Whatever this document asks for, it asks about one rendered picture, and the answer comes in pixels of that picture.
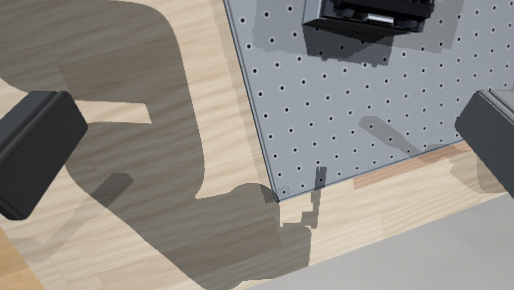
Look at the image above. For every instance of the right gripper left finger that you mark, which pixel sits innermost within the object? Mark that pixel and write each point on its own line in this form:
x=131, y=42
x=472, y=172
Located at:
x=37, y=136

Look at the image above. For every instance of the grey perforated breadboard plate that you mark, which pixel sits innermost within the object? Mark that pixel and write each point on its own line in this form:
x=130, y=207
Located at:
x=330, y=105

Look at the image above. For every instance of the black well plate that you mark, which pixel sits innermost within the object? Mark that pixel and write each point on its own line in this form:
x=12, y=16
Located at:
x=417, y=10

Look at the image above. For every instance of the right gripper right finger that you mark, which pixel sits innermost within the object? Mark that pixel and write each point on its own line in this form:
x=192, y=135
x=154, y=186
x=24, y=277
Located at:
x=487, y=125

